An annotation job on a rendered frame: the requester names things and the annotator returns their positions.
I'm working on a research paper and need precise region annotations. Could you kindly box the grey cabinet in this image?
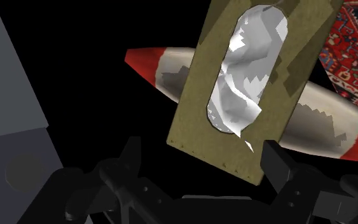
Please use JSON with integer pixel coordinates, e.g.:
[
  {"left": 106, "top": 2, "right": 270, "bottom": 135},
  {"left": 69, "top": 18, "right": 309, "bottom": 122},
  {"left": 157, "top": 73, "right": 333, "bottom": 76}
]
[{"left": 0, "top": 0, "right": 93, "bottom": 224}]

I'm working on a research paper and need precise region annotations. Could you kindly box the red-tipped cream oval object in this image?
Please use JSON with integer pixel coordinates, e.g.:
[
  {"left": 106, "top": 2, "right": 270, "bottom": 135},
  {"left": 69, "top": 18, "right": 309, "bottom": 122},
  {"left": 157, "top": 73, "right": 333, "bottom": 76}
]
[{"left": 124, "top": 46, "right": 358, "bottom": 164}]

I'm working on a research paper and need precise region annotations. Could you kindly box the red patterned rug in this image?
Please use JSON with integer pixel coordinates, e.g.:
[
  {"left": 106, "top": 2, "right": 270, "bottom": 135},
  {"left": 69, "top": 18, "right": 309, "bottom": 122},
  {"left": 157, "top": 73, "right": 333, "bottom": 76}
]
[{"left": 318, "top": 0, "right": 358, "bottom": 119}]

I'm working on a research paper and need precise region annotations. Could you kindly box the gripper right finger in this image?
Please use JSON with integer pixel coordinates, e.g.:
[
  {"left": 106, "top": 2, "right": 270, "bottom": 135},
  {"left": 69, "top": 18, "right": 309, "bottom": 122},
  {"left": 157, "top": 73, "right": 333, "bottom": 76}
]
[{"left": 260, "top": 139, "right": 358, "bottom": 224}]

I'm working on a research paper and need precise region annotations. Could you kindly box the olive cardboard tissue box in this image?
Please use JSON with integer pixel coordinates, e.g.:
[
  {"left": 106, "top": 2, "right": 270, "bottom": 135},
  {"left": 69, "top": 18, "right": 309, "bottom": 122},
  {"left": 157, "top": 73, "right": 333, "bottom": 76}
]
[{"left": 166, "top": 0, "right": 345, "bottom": 186}]

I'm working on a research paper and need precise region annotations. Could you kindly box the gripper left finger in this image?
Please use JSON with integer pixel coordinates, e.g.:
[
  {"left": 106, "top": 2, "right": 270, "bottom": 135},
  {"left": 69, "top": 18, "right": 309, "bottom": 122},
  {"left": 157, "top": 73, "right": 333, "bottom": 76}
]
[{"left": 17, "top": 136, "right": 175, "bottom": 224}]

